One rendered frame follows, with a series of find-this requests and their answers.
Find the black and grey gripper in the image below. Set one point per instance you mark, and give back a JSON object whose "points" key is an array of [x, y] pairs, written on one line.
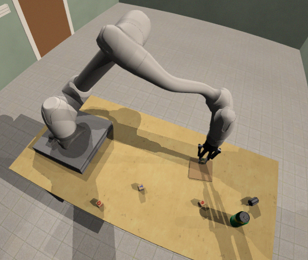
{"points": [[209, 149]]}

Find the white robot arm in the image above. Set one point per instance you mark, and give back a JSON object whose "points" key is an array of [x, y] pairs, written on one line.
{"points": [[122, 44]]}

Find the green and yellow drink can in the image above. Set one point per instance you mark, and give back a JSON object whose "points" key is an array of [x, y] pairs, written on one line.
{"points": [[239, 219]]}

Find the tan square mat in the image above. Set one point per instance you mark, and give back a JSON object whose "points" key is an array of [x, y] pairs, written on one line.
{"points": [[200, 171]]}

